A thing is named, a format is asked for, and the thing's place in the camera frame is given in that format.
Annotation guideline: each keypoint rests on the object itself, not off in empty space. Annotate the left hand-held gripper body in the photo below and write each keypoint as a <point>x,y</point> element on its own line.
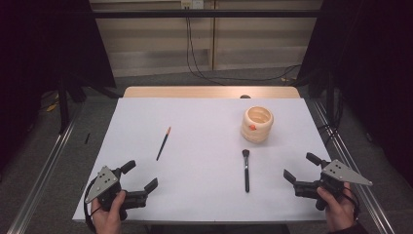
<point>108,187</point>

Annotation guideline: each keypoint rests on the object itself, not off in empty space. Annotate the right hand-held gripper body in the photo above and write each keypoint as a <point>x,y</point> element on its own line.
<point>337,174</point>

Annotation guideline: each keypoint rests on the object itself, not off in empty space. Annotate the thin orange-tipped brush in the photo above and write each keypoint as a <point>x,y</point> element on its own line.
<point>163,143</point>

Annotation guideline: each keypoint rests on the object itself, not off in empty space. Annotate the cream ribbed cup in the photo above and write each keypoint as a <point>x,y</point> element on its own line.
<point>256,128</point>

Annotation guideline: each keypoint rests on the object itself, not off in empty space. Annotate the person's left hand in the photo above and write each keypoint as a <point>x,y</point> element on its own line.
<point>108,217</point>

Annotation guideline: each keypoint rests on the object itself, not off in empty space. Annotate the person's right hand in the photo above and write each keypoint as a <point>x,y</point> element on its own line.
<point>339,211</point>

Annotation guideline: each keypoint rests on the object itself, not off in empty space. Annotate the black makeup brush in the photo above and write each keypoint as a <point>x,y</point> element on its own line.
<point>246,172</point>

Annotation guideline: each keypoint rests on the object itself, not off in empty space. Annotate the small black stick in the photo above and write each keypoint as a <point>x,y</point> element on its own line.
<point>87,138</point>

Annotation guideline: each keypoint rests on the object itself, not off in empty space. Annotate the white table sheet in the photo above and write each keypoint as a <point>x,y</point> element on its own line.
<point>195,130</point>

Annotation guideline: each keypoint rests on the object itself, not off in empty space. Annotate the dark round table grommet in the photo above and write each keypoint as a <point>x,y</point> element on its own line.
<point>245,96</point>

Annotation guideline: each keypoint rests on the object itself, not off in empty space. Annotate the wooden table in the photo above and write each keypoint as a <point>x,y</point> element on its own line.
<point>195,92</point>

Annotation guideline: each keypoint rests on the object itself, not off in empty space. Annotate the dark curtain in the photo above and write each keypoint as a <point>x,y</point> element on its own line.
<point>370,65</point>
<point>42,48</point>

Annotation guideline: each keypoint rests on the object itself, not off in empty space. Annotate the black horizontal bar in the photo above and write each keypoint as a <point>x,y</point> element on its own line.
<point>201,13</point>

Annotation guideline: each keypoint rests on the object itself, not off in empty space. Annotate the metal floor rail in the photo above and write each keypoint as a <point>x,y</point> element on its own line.
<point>42,175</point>
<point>354,156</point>

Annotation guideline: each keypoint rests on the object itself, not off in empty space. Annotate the white wall outlet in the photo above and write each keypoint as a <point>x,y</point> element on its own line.
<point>192,4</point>

